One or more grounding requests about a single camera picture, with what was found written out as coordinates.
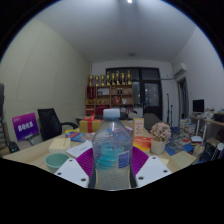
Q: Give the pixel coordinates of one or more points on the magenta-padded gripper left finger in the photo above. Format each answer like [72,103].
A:
[71,173]

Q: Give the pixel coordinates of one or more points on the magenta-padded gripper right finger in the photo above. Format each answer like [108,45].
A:
[153,171]

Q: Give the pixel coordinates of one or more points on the clear plastic water bottle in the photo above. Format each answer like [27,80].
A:
[112,150]

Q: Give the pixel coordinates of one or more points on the pale green cup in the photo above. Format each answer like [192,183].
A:
[55,161]

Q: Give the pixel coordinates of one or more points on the white paper booklet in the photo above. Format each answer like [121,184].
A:
[78,149]

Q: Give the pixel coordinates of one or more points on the orange red book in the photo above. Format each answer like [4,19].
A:
[142,144]

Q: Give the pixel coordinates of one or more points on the cream flat box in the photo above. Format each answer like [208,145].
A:
[60,144]

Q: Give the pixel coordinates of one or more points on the colourful blue book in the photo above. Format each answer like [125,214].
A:
[78,136]

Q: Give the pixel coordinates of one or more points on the pink flowers in white pot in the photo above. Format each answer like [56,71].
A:
[160,133]

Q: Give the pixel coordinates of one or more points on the pile of books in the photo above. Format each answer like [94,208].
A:
[185,138]

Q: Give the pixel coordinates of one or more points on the orange standing card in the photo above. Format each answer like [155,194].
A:
[138,126]

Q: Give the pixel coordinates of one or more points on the grey chair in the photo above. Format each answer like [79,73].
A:
[151,120]

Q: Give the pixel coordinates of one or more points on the yellow gift box red ribbon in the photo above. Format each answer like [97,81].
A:
[90,125]

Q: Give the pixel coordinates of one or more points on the black office chair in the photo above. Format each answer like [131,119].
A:
[49,123]

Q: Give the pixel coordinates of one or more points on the purple sign board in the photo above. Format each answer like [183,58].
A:
[25,126]

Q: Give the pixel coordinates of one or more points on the wooden side desk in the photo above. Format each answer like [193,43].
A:
[210,125]

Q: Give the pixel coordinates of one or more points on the computer monitor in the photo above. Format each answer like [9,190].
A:
[198,106]

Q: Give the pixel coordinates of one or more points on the dark glass door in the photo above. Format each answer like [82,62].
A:
[148,91]

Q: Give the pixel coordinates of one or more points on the wooden shelf unit with trophies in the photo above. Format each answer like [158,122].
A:
[110,96]

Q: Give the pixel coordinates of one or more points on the ceiling light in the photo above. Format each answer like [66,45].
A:
[129,1]

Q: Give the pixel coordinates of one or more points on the white wall air conditioner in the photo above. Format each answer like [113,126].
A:
[180,70]

